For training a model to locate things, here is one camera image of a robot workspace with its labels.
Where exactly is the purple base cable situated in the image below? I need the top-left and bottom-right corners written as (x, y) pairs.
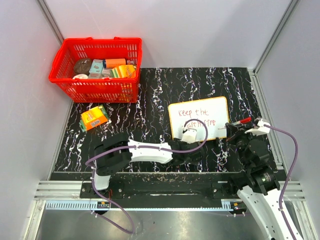
top-left (91, 189), bottom-right (136, 235)

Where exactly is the yellow-framed whiteboard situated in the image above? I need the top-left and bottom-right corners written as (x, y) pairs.
top-left (168, 96), bottom-right (230, 141)

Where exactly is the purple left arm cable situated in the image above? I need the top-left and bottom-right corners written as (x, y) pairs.
top-left (85, 119), bottom-right (209, 198)

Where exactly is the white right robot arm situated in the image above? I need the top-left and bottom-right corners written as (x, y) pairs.
top-left (225, 118), bottom-right (302, 240)

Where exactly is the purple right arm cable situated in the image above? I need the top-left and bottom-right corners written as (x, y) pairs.
top-left (264, 125), bottom-right (300, 240)

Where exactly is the red plastic shopping basket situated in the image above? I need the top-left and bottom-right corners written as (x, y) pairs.
top-left (48, 37), bottom-right (143, 103)

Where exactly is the orange cylindrical can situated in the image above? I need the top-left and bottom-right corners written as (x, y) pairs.
top-left (102, 58), bottom-right (127, 69)

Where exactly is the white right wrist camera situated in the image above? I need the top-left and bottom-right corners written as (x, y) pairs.
top-left (244, 118), bottom-right (271, 136)

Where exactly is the light blue small box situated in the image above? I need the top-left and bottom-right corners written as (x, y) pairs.
top-left (89, 59), bottom-right (104, 74)

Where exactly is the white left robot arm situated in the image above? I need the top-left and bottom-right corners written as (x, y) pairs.
top-left (87, 130), bottom-right (205, 198)

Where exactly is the red-capped whiteboard marker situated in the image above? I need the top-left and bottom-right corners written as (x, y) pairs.
top-left (231, 117), bottom-right (252, 126)

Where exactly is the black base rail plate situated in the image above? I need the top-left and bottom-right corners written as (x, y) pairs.
top-left (79, 171), bottom-right (258, 201)

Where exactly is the brown round packet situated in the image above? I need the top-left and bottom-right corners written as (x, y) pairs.
top-left (73, 58), bottom-right (93, 75)

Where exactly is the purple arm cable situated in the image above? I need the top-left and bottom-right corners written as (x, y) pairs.
top-left (85, 119), bottom-right (209, 198)
top-left (264, 125), bottom-right (300, 240)

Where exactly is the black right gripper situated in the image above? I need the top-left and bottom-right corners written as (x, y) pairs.
top-left (225, 123), bottom-right (258, 168)

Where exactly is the orange green snack box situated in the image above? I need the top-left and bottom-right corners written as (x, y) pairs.
top-left (79, 104), bottom-right (110, 132)

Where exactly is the orange yellow box in basket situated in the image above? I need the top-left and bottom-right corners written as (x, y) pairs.
top-left (111, 64), bottom-right (137, 79)

